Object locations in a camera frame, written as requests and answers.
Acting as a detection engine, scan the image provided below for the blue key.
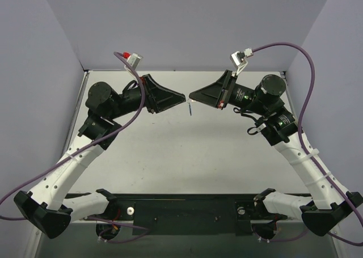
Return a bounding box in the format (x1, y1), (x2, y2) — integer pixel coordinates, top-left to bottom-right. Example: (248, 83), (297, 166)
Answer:
(187, 99), (193, 116)

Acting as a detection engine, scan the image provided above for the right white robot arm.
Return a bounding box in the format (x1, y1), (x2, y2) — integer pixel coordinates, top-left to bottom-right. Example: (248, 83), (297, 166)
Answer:
(189, 70), (362, 236)

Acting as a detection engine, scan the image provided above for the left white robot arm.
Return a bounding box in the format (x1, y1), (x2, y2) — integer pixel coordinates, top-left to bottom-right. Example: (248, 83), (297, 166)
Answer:
(14, 74), (186, 239)

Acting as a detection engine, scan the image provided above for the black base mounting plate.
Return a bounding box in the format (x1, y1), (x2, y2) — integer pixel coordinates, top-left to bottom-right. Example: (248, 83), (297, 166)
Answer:
(82, 194), (287, 238)

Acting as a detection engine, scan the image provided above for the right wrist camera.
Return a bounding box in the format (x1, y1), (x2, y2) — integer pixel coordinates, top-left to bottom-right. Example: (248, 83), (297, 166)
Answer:
(230, 51), (248, 76)

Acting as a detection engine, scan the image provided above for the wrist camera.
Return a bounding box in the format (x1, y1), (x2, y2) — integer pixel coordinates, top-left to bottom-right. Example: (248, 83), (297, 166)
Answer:
(230, 51), (248, 76)
(127, 53), (143, 70)

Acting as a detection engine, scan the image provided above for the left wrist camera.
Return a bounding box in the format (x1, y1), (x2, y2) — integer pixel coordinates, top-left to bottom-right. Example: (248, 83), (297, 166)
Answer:
(127, 53), (143, 70)

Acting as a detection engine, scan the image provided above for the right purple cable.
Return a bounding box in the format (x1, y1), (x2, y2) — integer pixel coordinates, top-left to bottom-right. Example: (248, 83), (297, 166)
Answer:
(251, 43), (363, 246)

